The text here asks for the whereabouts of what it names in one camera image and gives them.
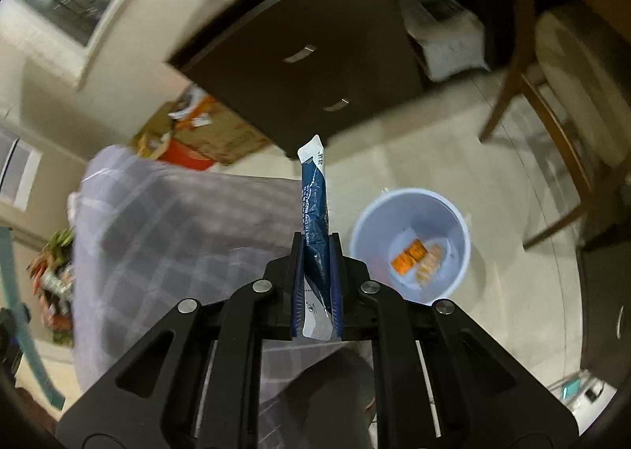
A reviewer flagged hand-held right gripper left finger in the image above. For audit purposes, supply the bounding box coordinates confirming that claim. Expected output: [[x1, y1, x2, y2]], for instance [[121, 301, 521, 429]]
[[56, 232, 305, 449]]

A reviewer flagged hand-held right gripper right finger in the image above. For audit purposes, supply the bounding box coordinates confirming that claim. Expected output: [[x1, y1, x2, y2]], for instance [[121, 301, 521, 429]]
[[327, 233, 577, 449]]

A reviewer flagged pale blue plastic bin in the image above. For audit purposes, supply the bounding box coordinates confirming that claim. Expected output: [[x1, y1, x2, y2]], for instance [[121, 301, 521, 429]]
[[350, 188, 471, 305]]

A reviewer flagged blue stick packet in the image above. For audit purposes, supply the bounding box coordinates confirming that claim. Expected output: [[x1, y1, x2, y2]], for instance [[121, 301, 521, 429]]
[[296, 134, 335, 340]]

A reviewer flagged orange snack wrapper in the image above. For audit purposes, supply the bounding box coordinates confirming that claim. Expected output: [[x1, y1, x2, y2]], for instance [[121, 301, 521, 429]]
[[390, 239, 429, 277]]

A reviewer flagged clear wrapper with orange pieces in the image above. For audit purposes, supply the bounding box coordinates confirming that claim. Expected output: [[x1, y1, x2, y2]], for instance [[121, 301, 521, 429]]
[[415, 244, 448, 286]]

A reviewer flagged grey checked tablecloth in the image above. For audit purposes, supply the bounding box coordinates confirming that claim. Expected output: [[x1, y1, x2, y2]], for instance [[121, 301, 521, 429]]
[[68, 143, 376, 449]]

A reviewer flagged orange cardboard box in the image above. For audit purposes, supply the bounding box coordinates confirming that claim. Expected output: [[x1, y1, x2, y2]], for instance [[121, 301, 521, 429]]
[[170, 83, 271, 167]]

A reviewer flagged red cardboard box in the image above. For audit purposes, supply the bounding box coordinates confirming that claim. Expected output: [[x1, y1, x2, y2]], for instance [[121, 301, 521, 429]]
[[129, 120, 216, 172]]

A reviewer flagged dark brown drawer cabinet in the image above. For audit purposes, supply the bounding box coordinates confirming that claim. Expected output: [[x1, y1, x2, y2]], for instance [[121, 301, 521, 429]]
[[166, 0, 431, 159]]

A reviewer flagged pile of colourful packets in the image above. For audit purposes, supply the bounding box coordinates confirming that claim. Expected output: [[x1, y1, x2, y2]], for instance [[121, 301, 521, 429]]
[[28, 227, 78, 347]]

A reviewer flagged wooden chair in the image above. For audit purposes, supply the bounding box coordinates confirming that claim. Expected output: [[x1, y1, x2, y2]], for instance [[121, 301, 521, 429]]
[[479, 0, 631, 253]]

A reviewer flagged white box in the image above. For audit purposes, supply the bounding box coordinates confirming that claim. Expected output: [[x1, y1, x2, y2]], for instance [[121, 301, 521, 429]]
[[400, 0, 492, 83]]

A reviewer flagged dark brown cupboard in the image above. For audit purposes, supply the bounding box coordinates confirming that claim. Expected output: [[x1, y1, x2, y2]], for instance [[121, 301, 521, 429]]
[[578, 212, 631, 383]]

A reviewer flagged small white and teal device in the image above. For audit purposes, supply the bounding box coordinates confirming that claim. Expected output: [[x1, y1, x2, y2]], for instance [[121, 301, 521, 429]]
[[559, 370, 614, 403]]

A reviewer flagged beige chair cushion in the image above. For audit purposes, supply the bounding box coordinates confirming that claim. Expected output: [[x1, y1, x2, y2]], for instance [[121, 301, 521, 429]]
[[534, 4, 631, 170]]

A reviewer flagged teal strap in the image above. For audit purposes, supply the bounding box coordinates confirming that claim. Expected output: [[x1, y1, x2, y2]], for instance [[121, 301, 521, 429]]
[[0, 224, 66, 411]]

